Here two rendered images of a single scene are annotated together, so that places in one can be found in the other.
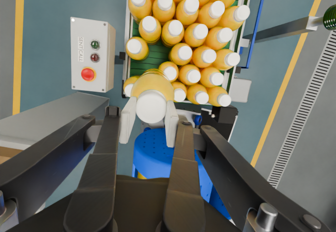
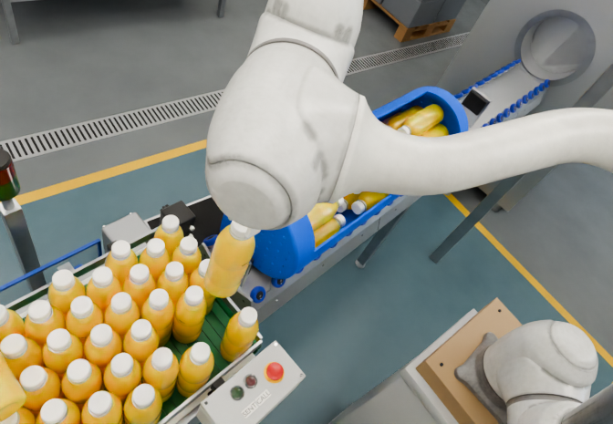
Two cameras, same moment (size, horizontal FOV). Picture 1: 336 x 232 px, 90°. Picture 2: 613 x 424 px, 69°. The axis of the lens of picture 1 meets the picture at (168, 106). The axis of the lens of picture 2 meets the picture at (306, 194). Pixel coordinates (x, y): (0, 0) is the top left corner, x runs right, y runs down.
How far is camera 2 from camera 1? 0.59 m
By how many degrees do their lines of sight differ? 27
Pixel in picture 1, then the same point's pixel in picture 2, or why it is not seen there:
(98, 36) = (224, 398)
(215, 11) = (87, 304)
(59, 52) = not seen: outside the picture
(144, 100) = (242, 229)
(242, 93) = (128, 224)
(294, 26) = (18, 223)
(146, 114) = not seen: hidden behind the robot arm
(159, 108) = not seen: hidden behind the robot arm
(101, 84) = (271, 351)
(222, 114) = (181, 220)
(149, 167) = (297, 226)
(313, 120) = (51, 119)
